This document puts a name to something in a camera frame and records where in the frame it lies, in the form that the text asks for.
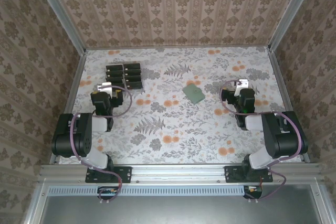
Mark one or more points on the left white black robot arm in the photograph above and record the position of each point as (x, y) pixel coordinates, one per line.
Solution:
(78, 140)

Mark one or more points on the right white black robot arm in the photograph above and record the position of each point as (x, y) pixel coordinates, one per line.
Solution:
(283, 140)

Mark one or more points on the floral table cover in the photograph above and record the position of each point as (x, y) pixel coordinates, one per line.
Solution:
(183, 155)

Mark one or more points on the black connector board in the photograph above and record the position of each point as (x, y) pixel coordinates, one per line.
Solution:
(253, 192)
(107, 192)

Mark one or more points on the grey metal panel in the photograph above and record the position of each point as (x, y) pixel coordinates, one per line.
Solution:
(178, 211)

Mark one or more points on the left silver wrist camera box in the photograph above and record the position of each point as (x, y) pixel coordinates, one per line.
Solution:
(104, 86)

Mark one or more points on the aluminium table side rail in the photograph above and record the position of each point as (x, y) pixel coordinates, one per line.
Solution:
(279, 77)
(75, 77)

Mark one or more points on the aluminium table end rail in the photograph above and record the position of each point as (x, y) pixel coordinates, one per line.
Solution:
(178, 47)

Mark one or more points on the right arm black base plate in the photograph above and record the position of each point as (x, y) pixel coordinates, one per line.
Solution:
(231, 175)

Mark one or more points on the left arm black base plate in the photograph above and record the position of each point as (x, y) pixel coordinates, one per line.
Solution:
(126, 174)

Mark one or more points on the aluminium mounting rail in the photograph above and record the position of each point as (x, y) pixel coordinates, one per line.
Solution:
(178, 172)

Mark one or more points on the aluminium frame post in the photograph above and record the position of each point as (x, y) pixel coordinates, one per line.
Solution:
(61, 14)
(289, 14)

